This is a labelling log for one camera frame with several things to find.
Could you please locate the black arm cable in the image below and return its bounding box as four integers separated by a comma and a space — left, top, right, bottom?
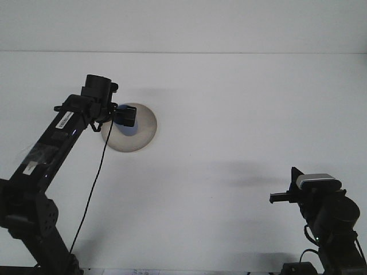
303, 225, 319, 246
68, 113, 114, 254

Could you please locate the thin black cable loop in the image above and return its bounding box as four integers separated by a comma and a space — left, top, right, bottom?
299, 248, 319, 263

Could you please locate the pale blue cup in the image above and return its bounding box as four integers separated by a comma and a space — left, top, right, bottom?
114, 104, 139, 137

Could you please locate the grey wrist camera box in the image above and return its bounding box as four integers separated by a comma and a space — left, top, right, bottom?
296, 172, 343, 191

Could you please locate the white printed paper sheet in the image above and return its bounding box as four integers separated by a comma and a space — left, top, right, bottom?
101, 268, 161, 275

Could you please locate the pale round plate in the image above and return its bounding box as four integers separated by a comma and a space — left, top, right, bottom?
100, 102, 158, 153

